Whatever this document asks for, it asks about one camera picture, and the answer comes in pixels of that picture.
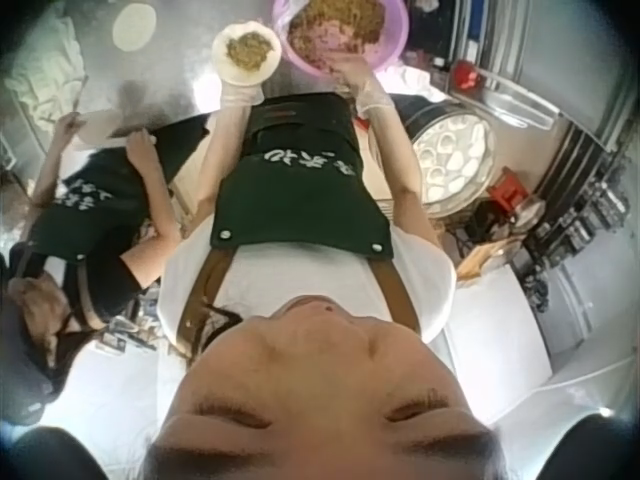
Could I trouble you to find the group of white dumplings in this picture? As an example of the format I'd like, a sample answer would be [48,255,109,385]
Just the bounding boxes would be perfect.
[415,115,489,206]

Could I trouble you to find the pink plastic bowl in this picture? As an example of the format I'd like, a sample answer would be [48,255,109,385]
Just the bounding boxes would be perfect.
[271,0,409,77]

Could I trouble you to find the minced meat filling mass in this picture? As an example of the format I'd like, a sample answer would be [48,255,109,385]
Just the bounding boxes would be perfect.
[287,0,387,55]

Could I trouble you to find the person's left hand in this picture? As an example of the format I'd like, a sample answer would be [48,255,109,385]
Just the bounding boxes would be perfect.
[218,73,265,109]

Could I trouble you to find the round white dough wrapper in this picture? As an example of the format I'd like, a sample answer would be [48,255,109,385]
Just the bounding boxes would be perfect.
[210,18,283,86]

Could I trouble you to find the wooden board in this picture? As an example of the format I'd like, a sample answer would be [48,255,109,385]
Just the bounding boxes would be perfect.
[455,238,524,280]

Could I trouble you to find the red box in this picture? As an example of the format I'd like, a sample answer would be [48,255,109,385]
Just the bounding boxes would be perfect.
[487,172,526,214]

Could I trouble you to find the white cloth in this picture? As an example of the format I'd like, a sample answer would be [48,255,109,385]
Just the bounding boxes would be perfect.
[5,8,87,104]

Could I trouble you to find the flat round dough wrapper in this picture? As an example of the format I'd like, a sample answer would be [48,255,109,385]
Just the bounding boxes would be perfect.
[111,2,159,52]

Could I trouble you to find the stainless steel rack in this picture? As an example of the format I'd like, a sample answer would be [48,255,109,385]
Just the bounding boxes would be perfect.
[449,0,640,281]

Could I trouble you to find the portion of minced filling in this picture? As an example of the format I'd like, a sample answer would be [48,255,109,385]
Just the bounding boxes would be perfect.
[224,30,272,66]

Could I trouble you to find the round metal steamer tray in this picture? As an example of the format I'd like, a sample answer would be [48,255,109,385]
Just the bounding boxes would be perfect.
[408,101,497,220]

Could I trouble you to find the white cabinet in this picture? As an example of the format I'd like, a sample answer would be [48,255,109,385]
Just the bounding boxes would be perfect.
[442,263,557,396]

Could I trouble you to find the red container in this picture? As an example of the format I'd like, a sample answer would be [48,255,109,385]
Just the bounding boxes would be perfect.
[452,58,485,92]

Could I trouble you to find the person's right hand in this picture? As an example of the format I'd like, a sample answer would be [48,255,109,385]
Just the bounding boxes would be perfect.
[332,48,396,121]

